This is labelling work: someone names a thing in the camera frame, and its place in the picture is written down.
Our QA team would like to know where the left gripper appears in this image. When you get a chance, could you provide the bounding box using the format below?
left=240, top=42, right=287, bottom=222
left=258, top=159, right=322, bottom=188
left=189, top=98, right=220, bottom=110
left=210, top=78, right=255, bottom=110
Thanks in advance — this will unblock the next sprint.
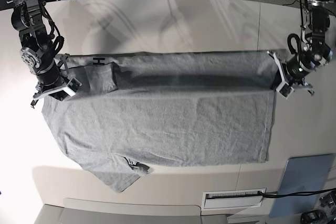
left=267, top=51, right=314, bottom=95

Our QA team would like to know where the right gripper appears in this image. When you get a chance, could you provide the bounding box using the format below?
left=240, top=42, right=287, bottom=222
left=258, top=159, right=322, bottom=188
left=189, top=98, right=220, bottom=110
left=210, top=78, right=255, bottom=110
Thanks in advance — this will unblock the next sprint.
left=30, top=54, right=74, bottom=108

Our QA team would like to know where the grey T-shirt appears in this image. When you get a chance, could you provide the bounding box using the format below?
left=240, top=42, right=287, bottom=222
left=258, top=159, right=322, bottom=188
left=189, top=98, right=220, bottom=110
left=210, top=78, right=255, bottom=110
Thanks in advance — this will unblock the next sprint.
left=42, top=51, right=278, bottom=193

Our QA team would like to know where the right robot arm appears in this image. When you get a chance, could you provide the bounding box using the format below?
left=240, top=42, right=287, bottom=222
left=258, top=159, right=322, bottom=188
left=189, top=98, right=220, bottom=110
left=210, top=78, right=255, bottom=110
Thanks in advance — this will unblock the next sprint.
left=6, top=0, right=82, bottom=107

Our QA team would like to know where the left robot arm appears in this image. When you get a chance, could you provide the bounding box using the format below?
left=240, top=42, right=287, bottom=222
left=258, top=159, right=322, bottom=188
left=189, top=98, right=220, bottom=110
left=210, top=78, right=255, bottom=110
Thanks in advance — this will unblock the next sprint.
left=267, top=0, right=335, bottom=99

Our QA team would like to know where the blue board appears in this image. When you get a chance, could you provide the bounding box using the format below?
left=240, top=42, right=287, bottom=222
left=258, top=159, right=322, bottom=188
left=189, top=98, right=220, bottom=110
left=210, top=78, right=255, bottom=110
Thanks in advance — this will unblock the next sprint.
left=269, top=154, right=334, bottom=218

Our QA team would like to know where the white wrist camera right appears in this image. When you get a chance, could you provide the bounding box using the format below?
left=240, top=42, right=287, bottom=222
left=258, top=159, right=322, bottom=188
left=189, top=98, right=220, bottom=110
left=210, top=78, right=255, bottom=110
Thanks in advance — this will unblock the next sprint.
left=63, top=78, right=82, bottom=97

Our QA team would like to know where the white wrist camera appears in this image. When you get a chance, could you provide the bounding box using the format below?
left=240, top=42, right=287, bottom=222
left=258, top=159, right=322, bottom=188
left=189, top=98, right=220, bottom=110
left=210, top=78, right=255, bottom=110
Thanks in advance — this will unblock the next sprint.
left=276, top=81, right=294, bottom=99
left=63, top=78, right=82, bottom=97

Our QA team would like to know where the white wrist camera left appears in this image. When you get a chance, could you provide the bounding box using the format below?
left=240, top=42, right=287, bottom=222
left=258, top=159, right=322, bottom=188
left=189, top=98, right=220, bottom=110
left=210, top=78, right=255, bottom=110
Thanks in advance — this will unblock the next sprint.
left=276, top=81, right=294, bottom=99

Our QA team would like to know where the black cable at slot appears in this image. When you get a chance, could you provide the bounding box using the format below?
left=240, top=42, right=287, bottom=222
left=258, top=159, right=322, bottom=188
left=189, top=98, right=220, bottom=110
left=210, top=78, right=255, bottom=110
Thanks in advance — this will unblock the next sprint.
left=258, top=189, right=336, bottom=199

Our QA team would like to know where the white cable slot cover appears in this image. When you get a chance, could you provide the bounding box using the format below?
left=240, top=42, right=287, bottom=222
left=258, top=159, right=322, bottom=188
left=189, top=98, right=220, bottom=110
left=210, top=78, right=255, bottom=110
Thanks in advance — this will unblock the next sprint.
left=201, top=188, right=266, bottom=211

